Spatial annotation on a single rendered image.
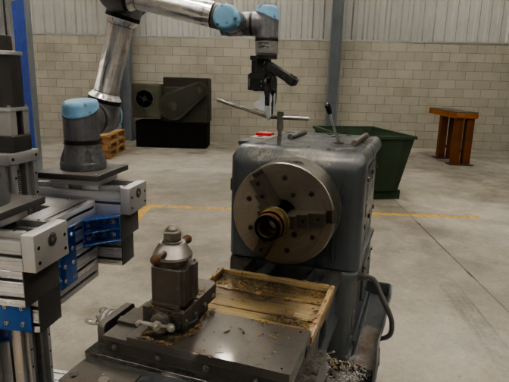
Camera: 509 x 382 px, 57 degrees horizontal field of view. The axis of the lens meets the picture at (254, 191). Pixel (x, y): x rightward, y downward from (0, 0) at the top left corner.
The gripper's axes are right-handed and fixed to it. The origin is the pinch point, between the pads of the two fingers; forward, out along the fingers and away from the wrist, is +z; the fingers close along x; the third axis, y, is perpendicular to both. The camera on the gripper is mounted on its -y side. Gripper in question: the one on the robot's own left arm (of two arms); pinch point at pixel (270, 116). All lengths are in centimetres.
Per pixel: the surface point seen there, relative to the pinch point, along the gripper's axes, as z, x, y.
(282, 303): 47, 41, -18
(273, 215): 23.6, 37.1, -13.3
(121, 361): 43, 84, 3
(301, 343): 38, 72, -31
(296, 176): 15.2, 23.6, -15.9
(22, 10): -83, -291, 391
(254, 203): 24.6, 23.6, -3.1
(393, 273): 136, -214, -39
